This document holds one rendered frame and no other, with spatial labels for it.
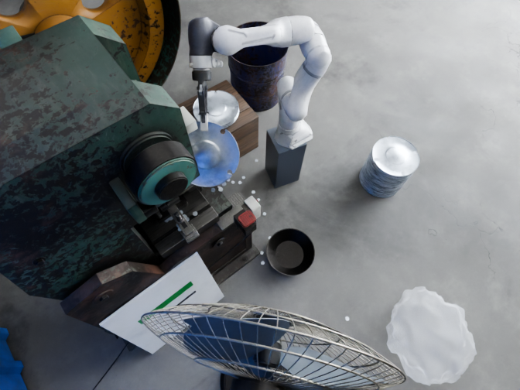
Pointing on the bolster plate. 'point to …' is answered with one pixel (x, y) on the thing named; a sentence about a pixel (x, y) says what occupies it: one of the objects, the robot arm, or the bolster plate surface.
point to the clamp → (183, 224)
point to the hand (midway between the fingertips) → (203, 122)
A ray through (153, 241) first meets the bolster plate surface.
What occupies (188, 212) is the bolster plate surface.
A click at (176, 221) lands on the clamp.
